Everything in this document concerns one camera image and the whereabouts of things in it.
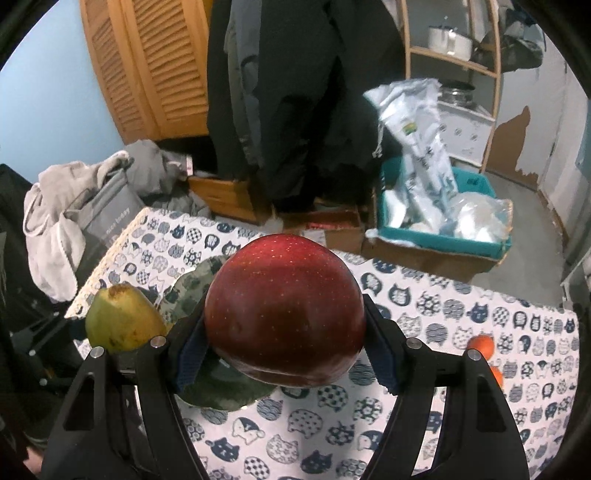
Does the black hanging coat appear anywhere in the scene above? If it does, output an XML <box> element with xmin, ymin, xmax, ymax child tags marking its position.
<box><xmin>207</xmin><ymin>1</ymin><xmax>405</xmax><ymax>212</ymax></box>

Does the small tangerine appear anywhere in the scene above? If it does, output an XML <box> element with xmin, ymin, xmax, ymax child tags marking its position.
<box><xmin>467</xmin><ymin>335</ymin><xmax>495</xmax><ymax>361</ymax></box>

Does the dark hanging bag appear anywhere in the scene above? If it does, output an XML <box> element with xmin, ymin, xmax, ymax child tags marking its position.
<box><xmin>471</xmin><ymin>6</ymin><xmax>544</xmax><ymax>73</ymax></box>

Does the wooden louvered wardrobe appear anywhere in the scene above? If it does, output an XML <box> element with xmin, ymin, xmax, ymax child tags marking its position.
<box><xmin>79</xmin><ymin>0</ymin><xmax>213</xmax><ymax>144</ymax></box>

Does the clear plastic bag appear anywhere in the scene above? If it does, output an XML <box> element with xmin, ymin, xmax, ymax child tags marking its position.
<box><xmin>450</xmin><ymin>192</ymin><xmax>514</xmax><ymax>243</ymax></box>

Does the person left hand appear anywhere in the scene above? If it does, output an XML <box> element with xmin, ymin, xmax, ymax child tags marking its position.
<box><xmin>23</xmin><ymin>446</ymin><xmax>43</xmax><ymax>478</ymax></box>

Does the cat pattern tablecloth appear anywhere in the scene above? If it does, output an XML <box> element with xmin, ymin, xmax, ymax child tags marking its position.
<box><xmin>64</xmin><ymin>206</ymin><xmax>581</xmax><ymax>480</ymax></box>

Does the metal round pan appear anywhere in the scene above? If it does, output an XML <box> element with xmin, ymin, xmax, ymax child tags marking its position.
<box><xmin>439</xmin><ymin>80</ymin><xmax>476</xmax><ymax>109</ymax></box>

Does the wooden shelf rack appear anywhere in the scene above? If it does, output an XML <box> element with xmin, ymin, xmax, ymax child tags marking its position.
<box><xmin>397</xmin><ymin>0</ymin><xmax>502</xmax><ymax>172</ymax></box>

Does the white cooking pot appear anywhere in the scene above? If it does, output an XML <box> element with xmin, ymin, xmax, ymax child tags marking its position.
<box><xmin>428</xmin><ymin>25</ymin><xmax>474</xmax><ymax>61</ymax></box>

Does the white patterned drawer box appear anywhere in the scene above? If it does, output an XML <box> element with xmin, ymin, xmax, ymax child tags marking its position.
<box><xmin>438</xmin><ymin>101</ymin><xmax>495</xmax><ymax>167</ymax></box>

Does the cardboard box under crate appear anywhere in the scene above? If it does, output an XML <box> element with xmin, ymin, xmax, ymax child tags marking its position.
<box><xmin>362</xmin><ymin>238</ymin><xmax>500</xmax><ymax>283</ymax></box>

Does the teal plastic crate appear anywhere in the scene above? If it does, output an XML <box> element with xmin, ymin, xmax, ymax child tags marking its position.
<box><xmin>377</xmin><ymin>158</ymin><xmax>513</xmax><ymax>261</ymax></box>

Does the green glass bowl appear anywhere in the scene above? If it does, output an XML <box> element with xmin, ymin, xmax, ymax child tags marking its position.
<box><xmin>158</xmin><ymin>256</ymin><xmax>276</xmax><ymax>412</ymax></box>

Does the small cardboard box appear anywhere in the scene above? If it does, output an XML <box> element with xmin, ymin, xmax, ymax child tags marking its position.
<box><xmin>280</xmin><ymin>210</ymin><xmax>365</xmax><ymax>254</ymax></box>

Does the grey clothes pile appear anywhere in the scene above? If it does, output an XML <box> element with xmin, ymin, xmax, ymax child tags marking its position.
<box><xmin>22</xmin><ymin>140</ymin><xmax>211</xmax><ymax>303</ymax></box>

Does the yellow-green pear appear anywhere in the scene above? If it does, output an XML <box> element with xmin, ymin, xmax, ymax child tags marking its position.
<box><xmin>85</xmin><ymin>283</ymin><xmax>167</xmax><ymax>354</ymax></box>

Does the grey tote bag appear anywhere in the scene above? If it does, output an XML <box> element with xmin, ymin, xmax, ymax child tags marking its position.
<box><xmin>60</xmin><ymin>168</ymin><xmax>144</xmax><ymax>284</ymax></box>

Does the orange fruit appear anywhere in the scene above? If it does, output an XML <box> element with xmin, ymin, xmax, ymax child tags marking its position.
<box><xmin>490</xmin><ymin>366</ymin><xmax>504</xmax><ymax>389</ymax></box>

